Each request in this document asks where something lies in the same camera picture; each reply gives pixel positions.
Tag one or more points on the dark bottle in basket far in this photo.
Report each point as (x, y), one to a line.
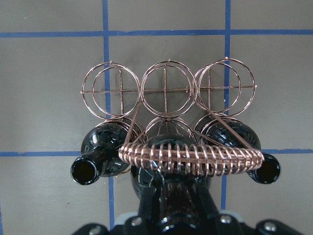
(99, 152)

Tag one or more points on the copper wire wine basket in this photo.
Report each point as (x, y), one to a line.
(161, 140)

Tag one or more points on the dark bottle in basket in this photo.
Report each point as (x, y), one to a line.
(214, 132)
(99, 152)

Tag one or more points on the dark wine bottle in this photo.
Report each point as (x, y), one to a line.
(172, 203)

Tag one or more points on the dark bottle in basket near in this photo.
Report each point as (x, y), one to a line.
(214, 132)

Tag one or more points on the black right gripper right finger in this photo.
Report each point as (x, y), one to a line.
(229, 223)

